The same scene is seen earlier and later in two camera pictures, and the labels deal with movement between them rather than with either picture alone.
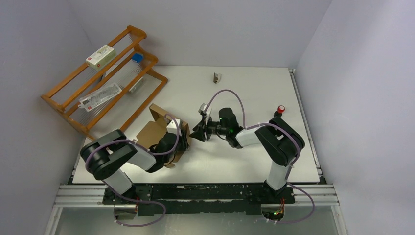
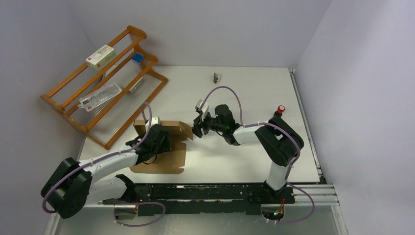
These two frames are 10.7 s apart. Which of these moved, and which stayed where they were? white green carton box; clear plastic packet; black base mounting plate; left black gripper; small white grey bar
Moved: left black gripper
Stayed: clear plastic packet; black base mounting plate; white green carton box; small white grey bar
